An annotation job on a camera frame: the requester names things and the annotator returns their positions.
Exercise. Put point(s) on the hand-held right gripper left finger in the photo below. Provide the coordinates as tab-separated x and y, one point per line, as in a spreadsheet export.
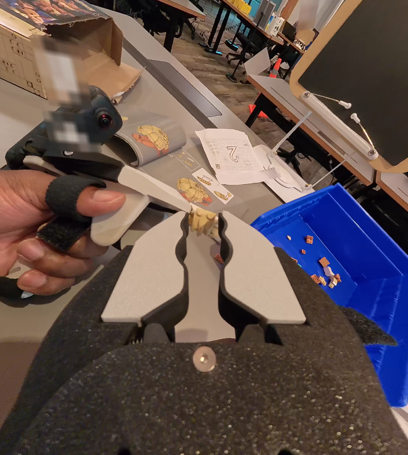
147	280

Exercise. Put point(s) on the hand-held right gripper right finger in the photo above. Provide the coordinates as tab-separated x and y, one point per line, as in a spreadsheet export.
261	284

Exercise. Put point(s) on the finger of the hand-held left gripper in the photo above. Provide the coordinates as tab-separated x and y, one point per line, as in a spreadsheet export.
150	185

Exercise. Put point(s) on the tan brick assembly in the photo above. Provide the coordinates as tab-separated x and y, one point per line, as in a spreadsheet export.
200	220

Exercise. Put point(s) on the person's left hand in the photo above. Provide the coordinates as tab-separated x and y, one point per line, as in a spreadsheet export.
8	213

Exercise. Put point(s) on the flat brown brick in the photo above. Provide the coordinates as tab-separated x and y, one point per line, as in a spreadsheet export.
219	258

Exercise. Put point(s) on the grey instruction booklet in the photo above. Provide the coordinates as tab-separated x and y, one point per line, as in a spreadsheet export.
175	142

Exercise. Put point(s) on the group of small loose bricks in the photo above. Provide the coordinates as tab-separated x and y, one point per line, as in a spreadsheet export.
324	262

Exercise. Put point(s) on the white printed paper sheet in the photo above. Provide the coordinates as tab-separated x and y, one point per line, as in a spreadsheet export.
239	167

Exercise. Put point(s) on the clear acrylic board stand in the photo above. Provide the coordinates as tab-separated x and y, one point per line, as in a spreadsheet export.
286	179

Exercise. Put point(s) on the blue plastic storage bin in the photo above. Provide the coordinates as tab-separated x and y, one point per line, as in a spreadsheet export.
367	248

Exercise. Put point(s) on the open cardboard set box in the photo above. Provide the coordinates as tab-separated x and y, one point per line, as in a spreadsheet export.
111	35

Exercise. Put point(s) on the orange traffic cone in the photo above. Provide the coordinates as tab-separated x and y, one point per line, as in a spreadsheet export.
257	112
276	69

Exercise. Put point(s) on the black office chair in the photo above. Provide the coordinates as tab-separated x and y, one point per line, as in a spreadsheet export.
245	46

